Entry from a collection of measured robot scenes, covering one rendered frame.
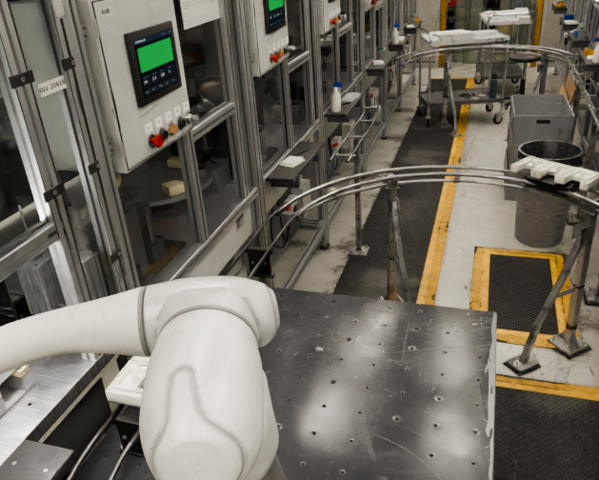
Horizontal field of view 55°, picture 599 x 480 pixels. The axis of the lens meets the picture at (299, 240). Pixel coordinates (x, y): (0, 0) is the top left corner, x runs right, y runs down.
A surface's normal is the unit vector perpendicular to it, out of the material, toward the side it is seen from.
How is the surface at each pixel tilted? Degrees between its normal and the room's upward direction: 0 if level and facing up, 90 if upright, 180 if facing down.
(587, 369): 0
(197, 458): 85
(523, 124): 91
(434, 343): 0
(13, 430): 0
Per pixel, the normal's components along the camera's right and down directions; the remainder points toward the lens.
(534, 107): -0.27, 0.45
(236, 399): 0.62, -0.56
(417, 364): -0.07, -0.88
